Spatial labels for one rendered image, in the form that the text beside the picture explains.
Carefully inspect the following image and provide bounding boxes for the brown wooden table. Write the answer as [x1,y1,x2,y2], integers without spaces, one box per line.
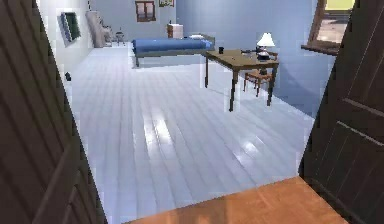
[203,49,280,113]

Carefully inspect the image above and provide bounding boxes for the blue bed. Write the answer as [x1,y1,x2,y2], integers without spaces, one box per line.
[131,34,216,68]

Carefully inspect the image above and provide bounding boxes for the brown wooden chair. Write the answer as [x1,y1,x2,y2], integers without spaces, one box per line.
[242,51,280,98]

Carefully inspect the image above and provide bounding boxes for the white brown bedside cabinet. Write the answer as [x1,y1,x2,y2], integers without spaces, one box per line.
[166,23,185,40]

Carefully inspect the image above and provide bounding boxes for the white table lamp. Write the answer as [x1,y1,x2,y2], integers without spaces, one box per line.
[255,32,277,61]

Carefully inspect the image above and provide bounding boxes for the small black stool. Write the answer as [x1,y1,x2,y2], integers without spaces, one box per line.
[115,31,126,47]

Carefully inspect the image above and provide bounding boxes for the small brown framed window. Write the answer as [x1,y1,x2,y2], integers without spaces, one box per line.
[134,0,157,23]

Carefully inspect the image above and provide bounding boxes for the beige shelf unit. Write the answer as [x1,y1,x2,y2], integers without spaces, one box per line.
[85,10,108,49]

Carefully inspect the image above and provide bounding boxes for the dark brown panelled door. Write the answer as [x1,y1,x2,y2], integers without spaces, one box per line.
[298,0,384,224]

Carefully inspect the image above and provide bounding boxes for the dark brown room door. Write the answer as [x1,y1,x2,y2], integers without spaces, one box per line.
[0,0,108,224]

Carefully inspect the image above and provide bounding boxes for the wall television set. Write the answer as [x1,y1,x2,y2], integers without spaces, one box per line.
[59,11,82,44]

